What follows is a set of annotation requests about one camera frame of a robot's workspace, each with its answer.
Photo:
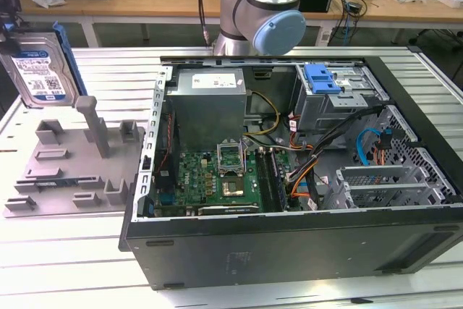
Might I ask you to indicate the hard disk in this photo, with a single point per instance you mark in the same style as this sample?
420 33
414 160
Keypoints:
36 70

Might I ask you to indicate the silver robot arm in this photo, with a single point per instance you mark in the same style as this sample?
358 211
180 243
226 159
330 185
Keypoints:
267 1

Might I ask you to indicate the metal disk bay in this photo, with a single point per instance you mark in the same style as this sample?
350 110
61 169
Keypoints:
383 178

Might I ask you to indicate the grey parts rack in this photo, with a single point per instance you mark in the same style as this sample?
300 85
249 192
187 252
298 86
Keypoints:
72 168

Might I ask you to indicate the grey power supply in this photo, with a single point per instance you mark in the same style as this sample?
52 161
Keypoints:
206 113

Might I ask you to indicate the green motherboard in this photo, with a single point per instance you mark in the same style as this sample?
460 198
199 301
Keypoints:
195 175

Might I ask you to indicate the CPU socket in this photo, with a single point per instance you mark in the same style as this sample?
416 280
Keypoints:
233 187

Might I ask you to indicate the graphics card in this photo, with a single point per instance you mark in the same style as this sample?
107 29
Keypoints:
228 210

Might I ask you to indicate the black RAM slot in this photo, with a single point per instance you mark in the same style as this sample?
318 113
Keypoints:
264 178

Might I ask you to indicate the blue plastic cage latch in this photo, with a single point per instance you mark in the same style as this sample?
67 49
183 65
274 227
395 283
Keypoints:
320 79

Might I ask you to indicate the installed RAM stick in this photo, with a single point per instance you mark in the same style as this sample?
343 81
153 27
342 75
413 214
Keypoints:
280 182

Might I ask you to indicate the metal optical drive cage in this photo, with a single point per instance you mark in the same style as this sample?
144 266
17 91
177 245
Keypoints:
325 113

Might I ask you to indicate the small black adapter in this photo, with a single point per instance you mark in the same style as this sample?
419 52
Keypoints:
354 8

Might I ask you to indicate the black PC case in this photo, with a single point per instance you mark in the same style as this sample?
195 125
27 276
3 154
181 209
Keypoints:
253 251

